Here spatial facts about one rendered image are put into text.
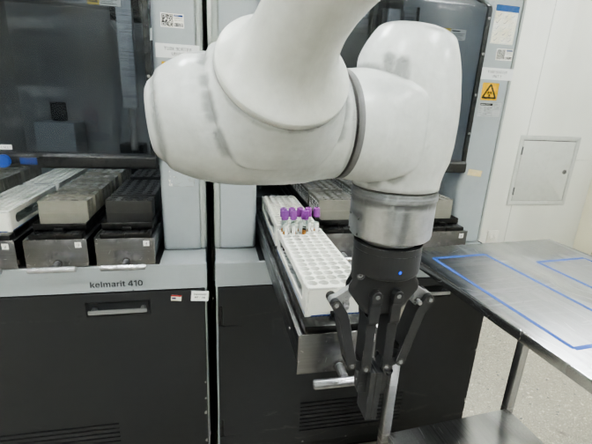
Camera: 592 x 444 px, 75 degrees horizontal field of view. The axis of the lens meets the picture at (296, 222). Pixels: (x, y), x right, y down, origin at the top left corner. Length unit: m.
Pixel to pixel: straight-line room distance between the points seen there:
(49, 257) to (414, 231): 0.88
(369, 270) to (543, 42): 2.54
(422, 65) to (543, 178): 2.68
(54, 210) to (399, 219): 0.90
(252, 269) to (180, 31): 0.60
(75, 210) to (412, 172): 0.89
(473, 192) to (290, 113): 1.08
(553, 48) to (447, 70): 2.55
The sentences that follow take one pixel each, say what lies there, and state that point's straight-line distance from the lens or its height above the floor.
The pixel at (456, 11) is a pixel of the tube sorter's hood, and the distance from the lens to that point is 1.22.
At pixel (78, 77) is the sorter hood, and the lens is 1.06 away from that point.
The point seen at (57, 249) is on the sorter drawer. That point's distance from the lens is 1.07.
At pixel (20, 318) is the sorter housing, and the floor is 0.61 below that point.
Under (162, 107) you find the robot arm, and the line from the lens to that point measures 0.30.
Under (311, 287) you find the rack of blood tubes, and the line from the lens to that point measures 0.62.
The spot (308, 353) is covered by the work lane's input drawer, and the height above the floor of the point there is 0.77.
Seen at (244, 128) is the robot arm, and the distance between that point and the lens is 0.28.
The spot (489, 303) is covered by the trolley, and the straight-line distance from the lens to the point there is 0.77.
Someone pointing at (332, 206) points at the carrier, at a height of 0.86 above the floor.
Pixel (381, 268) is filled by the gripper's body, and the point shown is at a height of 0.98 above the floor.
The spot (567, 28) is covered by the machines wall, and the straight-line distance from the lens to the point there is 2.99.
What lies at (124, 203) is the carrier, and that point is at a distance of 1.08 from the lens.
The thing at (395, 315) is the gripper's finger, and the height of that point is 0.91.
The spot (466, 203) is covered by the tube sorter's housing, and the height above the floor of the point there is 0.87.
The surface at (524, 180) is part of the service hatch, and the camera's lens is 2.93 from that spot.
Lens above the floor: 1.14
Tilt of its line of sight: 17 degrees down
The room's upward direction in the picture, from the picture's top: 3 degrees clockwise
